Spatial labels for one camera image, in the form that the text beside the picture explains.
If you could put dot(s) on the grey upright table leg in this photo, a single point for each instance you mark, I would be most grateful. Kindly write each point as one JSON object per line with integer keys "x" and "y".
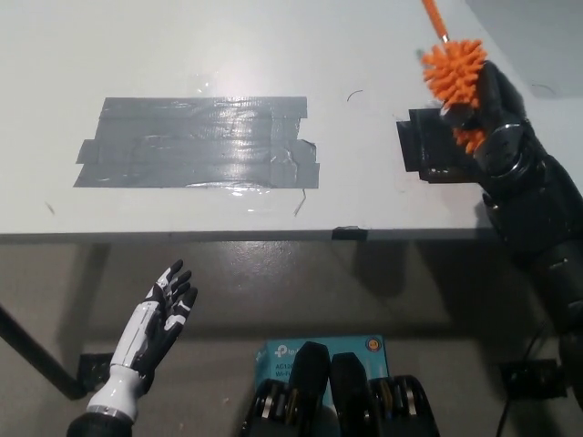
{"x": 93, "y": 296}

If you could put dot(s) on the black slanted table leg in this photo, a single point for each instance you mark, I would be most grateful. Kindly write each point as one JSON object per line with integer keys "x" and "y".
{"x": 36, "y": 350}

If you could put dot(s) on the small black tape piece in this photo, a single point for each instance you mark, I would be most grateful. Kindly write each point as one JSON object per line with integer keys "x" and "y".
{"x": 350, "y": 233}

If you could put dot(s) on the black tape square patch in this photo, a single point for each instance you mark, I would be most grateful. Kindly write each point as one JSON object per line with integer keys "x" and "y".
{"x": 423, "y": 148}

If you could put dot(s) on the orange duster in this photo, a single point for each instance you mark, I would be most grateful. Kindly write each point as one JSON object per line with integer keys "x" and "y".
{"x": 453, "y": 75}

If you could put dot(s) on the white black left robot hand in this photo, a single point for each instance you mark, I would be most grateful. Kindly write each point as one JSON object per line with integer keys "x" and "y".
{"x": 146, "y": 334}

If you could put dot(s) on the grey duct tape patch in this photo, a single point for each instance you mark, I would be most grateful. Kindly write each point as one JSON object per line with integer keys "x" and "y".
{"x": 200, "y": 143}

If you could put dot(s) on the teal router box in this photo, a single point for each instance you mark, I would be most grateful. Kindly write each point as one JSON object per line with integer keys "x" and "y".
{"x": 282, "y": 357}

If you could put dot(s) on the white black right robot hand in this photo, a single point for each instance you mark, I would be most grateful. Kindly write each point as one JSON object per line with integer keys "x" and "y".
{"x": 503, "y": 132}

